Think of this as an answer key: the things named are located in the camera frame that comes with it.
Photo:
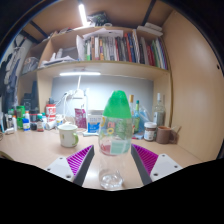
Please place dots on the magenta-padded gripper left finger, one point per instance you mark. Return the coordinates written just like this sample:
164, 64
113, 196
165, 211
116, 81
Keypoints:
80, 160

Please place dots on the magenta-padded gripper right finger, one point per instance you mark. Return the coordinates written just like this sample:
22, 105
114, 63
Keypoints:
146, 159

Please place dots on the clear green-capped drink bottle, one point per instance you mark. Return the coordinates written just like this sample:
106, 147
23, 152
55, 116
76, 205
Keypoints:
115, 108

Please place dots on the brown jar with white lid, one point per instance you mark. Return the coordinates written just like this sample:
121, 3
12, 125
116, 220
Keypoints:
150, 131

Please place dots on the brown ceramic mug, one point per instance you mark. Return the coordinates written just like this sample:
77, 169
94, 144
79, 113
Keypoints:
163, 135

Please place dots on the blue and white carton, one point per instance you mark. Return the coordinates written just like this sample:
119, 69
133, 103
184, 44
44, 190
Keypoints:
94, 124

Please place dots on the magenta snack pouch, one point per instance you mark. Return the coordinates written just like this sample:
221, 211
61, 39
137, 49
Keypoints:
80, 118

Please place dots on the green-capped glass bottle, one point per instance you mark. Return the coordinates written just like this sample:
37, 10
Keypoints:
136, 118

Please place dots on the blue plastic bag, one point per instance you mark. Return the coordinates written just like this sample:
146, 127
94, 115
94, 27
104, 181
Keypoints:
146, 115

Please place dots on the white pill bottle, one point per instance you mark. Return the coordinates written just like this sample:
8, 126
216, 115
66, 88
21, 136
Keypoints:
59, 120

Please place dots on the tall clear glass bottle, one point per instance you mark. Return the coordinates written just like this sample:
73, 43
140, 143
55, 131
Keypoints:
159, 113

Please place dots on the dark green-capped small bottle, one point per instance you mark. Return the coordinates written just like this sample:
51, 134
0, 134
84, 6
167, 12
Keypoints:
40, 125

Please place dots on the red and white canister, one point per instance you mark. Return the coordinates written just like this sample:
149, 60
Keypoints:
50, 111

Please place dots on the yellow-capped glass bottle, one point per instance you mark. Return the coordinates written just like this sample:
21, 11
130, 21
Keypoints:
131, 100

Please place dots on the white bottle with blue label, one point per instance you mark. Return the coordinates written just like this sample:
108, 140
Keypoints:
26, 124

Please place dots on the white power adapter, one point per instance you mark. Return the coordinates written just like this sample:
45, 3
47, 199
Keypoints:
78, 95

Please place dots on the green plastic container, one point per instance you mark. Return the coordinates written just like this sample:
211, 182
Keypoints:
20, 115

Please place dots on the white LED light bar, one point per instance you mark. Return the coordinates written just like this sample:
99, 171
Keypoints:
80, 73

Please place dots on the wooden shelf unit with books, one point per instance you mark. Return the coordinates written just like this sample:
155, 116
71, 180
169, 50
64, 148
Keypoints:
110, 68

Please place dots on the dark hanging bags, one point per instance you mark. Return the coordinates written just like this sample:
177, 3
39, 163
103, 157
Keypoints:
8, 80

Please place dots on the ceiling tube light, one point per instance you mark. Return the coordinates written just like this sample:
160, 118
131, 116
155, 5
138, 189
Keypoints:
82, 13

